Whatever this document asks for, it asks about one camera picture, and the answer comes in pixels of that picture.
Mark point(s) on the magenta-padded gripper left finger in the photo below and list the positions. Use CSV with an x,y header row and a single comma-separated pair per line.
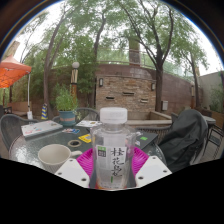
x,y
85,161

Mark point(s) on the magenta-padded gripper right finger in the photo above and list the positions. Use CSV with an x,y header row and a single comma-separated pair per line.
x,y
140,159

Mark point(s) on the clear plastic bottle white cap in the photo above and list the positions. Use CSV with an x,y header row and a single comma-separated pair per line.
x,y
113,150

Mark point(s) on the tape roll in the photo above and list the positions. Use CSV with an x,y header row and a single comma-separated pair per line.
x,y
74,143

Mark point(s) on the black laptop with stickers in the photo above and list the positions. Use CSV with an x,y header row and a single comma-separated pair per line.
x,y
146,138

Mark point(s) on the white ribbed mug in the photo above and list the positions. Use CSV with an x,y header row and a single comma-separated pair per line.
x,y
53,156

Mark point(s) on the small colourful card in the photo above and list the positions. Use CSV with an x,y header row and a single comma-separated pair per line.
x,y
71,131

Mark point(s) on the white sticker sheet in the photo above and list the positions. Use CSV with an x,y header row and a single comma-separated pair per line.
x,y
87,123

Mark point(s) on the black jacket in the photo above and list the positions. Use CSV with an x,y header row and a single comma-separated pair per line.
x,y
183,140

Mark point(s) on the silver laptop with stickers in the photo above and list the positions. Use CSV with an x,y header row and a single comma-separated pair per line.
x,y
41,128

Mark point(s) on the blue yellow striped cone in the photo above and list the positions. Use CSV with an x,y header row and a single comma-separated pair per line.
x,y
44,111

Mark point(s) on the green plant in blue pot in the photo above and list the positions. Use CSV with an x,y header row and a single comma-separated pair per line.
x,y
66,100

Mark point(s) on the round dark patio table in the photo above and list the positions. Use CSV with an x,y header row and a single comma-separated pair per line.
x,y
209,119

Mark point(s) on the forked dark-trunk tree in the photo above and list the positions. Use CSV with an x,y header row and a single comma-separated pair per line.
x,y
159,80

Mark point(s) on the leaning-trunk tree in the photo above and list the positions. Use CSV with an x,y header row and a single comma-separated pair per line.
x,y
48,80

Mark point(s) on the orange canopy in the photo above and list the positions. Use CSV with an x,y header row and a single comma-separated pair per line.
x,y
13,71

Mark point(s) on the grey wall box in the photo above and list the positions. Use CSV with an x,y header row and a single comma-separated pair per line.
x,y
165,105

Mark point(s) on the wall lantern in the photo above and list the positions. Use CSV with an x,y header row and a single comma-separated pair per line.
x,y
101,82
153,86

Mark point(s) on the short wooden lamp post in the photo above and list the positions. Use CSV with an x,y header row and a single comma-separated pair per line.
x,y
192,96

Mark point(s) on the globe-topped lamp post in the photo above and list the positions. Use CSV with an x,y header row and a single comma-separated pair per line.
x,y
75,78

